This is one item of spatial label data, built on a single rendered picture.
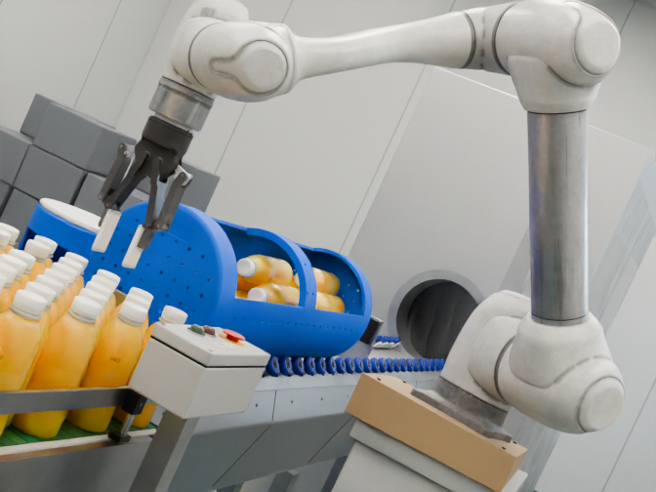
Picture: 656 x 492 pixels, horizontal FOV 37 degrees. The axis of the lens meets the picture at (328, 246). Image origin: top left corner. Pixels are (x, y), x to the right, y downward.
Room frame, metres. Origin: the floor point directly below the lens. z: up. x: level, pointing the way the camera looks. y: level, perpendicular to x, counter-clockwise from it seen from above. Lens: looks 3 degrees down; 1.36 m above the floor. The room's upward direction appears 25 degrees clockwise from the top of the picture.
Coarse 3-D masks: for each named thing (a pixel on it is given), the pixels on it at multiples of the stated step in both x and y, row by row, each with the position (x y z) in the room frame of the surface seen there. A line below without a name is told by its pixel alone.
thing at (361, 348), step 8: (376, 320) 2.96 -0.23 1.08; (368, 328) 2.94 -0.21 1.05; (376, 328) 2.95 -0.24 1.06; (368, 336) 2.94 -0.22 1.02; (376, 336) 2.96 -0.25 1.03; (360, 344) 2.96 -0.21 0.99; (368, 344) 2.94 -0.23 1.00; (344, 352) 2.97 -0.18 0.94; (352, 352) 2.97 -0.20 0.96; (360, 352) 2.96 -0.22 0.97; (368, 352) 2.96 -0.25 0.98
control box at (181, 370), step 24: (168, 336) 1.35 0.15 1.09; (192, 336) 1.38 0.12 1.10; (216, 336) 1.44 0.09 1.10; (144, 360) 1.36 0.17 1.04; (168, 360) 1.34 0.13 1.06; (192, 360) 1.33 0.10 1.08; (216, 360) 1.34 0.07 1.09; (240, 360) 1.41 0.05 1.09; (264, 360) 1.49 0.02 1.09; (144, 384) 1.35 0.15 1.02; (168, 384) 1.34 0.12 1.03; (192, 384) 1.33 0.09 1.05; (216, 384) 1.37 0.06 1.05; (240, 384) 1.45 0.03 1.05; (168, 408) 1.33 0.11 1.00; (192, 408) 1.34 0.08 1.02; (216, 408) 1.41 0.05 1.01; (240, 408) 1.48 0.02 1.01
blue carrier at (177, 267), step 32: (128, 224) 1.81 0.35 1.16; (192, 224) 1.76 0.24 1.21; (224, 224) 2.07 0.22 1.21; (96, 256) 1.82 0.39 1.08; (160, 256) 1.78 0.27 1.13; (192, 256) 1.75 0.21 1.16; (224, 256) 1.75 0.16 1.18; (288, 256) 2.55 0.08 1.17; (320, 256) 2.60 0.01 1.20; (128, 288) 1.79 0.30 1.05; (160, 288) 1.77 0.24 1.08; (192, 288) 1.74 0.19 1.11; (224, 288) 1.74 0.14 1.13; (352, 288) 2.56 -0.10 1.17; (192, 320) 1.74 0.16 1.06; (224, 320) 1.78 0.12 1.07; (256, 320) 1.90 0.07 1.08; (288, 320) 2.05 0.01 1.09; (320, 320) 2.22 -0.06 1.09; (352, 320) 2.41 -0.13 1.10; (288, 352) 2.23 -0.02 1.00; (320, 352) 2.40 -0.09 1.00
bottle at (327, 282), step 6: (318, 270) 2.45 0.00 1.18; (324, 270) 2.51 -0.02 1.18; (318, 276) 2.43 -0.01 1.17; (324, 276) 2.46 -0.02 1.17; (330, 276) 2.50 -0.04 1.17; (336, 276) 2.55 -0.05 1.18; (318, 282) 2.43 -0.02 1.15; (324, 282) 2.45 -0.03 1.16; (330, 282) 2.49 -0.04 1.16; (336, 282) 2.53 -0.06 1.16; (318, 288) 2.43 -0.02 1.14; (324, 288) 2.46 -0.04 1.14; (330, 288) 2.50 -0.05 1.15; (336, 288) 2.53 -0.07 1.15; (336, 294) 2.56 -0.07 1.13
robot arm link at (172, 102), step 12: (168, 84) 1.50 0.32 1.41; (156, 96) 1.51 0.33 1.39; (168, 96) 1.50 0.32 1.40; (180, 96) 1.50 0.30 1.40; (192, 96) 1.50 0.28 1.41; (156, 108) 1.50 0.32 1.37; (168, 108) 1.50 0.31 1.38; (180, 108) 1.50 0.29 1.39; (192, 108) 1.50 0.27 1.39; (204, 108) 1.52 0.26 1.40; (168, 120) 1.51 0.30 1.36; (180, 120) 1.50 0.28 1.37; (192, 120) 1.51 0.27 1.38; (204, 120) 1.54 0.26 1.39
